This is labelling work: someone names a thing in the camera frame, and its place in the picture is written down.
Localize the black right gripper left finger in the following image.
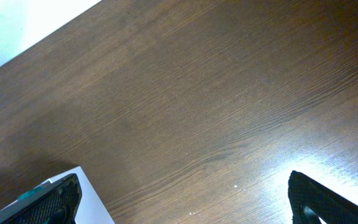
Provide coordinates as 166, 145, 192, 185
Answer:
0, 174, 82, 224

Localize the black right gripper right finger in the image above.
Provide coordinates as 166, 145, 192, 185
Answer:
288, 170, 358, 224

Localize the white open cardboard box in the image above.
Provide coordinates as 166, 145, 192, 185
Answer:
3, 166, 116, 224

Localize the teal mouthwash bottle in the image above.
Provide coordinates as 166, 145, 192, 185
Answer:
17, 186, 43, 201

